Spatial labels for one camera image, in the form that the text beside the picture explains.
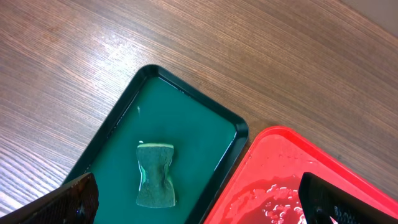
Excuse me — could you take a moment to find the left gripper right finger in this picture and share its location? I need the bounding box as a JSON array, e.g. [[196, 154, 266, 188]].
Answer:
[[298, 172, 397, 224]]

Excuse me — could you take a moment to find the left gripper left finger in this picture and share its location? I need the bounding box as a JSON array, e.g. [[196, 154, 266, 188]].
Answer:
[[1, 173, 99, 224]]

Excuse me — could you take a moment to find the green yellow sponge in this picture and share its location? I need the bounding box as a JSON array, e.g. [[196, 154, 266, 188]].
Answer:
[[136, 143, 176, 208]]

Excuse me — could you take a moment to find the red plastic tray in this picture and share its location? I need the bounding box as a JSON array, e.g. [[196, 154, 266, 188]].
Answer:
[[204, 126, 397, 224]]

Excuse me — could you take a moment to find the dark green tray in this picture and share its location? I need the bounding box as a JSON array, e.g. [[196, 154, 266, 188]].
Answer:
[[67, 65, 249, 223]]

